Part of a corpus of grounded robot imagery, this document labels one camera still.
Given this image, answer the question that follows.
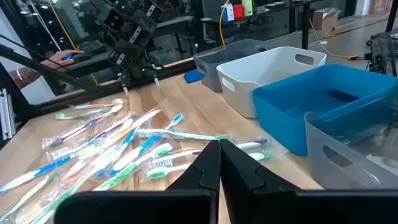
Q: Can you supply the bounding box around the brown cardboard box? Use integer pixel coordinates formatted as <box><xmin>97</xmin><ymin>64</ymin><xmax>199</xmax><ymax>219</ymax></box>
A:
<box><xmin>312</xmin><ymin>7</ymin><xmax>342</xmax><ymax>31</ymax></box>

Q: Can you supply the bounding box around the yellow cable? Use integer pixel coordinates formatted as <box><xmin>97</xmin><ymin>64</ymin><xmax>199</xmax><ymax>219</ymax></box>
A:
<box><xmin>218</xmin><ymin>0</ymin><xmax>231</xmax><ymax>48</ymax></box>
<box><xmin>48</xmin><ymin>0</ymin><xmax>78</xmax><ymax>50</ymax></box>
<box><xmin>308</xmin><ymin>17</ymin><xmax>360</xmax><ymax>60</ymax></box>

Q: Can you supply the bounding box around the clear translucent plastic bin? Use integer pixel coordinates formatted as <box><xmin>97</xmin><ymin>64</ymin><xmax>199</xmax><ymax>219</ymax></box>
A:
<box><xmin>304</xmin><ymin>93</ymin><xmax>398</xmax><ymax>190</ymax></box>

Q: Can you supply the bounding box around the blue plastic lid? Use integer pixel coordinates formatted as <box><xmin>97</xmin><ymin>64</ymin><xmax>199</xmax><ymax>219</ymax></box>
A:
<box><xmin>183</xmin><ymin>69</ymin><xmax>203</xmax><ymax>84</ymax></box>

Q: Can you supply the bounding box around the black computer mouse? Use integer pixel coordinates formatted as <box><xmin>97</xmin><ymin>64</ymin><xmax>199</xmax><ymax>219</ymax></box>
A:
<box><xmin>63</xmin><ymin>52</ymin><xmax>93</xmax><ymax>65</ymax></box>

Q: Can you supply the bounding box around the black office desk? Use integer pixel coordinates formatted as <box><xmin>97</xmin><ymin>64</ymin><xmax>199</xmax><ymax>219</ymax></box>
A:
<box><xmin>200</xmin><ymin>0</ymin><xmax>324</xmax><ymax>50</ymax></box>

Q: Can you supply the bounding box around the blue and white box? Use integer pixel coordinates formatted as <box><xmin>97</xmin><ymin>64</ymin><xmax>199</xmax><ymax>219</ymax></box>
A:
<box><xmin>221</xmin><ymin>3</ymin><xmax>235</xmax><ymax>22</ymax></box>

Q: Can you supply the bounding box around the green and white box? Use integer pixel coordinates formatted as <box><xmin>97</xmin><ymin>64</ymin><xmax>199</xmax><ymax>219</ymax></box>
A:
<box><xmin>241</xmin><ymin>0</ymin><xmax>254</xmax><ymax>17</ymax></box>

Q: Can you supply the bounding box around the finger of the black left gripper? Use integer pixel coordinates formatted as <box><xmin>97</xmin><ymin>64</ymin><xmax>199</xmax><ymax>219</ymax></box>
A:
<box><xmin>151</xmin><ymin>67</ymin><xmax>162</xmax><ymax>91</ymax></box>
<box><xmin>119</xmin><ymin>73</ymin><xmax>131</xmax><ymax>95</ymax></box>

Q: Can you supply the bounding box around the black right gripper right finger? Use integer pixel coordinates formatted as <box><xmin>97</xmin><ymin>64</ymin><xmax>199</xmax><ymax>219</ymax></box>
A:
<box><xmin>220</xmin><ymin>139</ymin><xmax>398</xmax><ymax>224</ymax></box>

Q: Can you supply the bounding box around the black floor fan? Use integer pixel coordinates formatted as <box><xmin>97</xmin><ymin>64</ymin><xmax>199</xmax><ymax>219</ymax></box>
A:
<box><xmin>364</xmin><ymin>30</ymin><xmax>398</xmax><ymax>78</ymax></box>

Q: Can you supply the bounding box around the dark grey translucent bin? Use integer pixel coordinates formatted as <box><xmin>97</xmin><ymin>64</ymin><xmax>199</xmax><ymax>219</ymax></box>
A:
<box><xmin>193</xmin><ymin>39</ymin><xmax>271</xmax><ymax>93</ymax></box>

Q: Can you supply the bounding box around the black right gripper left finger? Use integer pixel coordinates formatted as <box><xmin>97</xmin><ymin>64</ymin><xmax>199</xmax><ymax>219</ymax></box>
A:
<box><xmin>54</xmin><ymin>139</ymin><xmax>221</xmax><ymax>224</ymax></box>

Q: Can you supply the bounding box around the blue plastic bin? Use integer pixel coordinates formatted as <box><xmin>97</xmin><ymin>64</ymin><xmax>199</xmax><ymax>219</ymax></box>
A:
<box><xmin>252</xmin><ymin>63</ymin><xmax>398</xmax><ymax>156</ymax></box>

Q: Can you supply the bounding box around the person's forearm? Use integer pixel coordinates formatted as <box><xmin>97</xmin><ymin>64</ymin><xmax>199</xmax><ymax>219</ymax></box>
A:
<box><xmin>7</xmin><ymin>65</ymin><xmax>44</xmax><ymax>91</ymax></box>

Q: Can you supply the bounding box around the silver aluminium bracket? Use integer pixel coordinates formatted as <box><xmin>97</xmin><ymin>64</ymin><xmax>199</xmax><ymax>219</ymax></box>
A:
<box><xmin>0</xmin><ymin>88</ymin><xmax>16</xmax><ymax>141</ymax></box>

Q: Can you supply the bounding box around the person's hand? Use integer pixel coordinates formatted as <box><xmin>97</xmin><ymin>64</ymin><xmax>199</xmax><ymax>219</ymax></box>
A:
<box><xmin>40</xmin><ymin>49</ymin><xmax>85</xmax><ymax>68</ymax></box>

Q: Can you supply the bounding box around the black keyboard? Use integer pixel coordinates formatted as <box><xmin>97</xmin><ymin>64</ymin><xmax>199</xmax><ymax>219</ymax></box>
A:
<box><xmin>74</xmin><ymin>39</ymin><xmax>107</xmax><ymax>56</ymax></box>

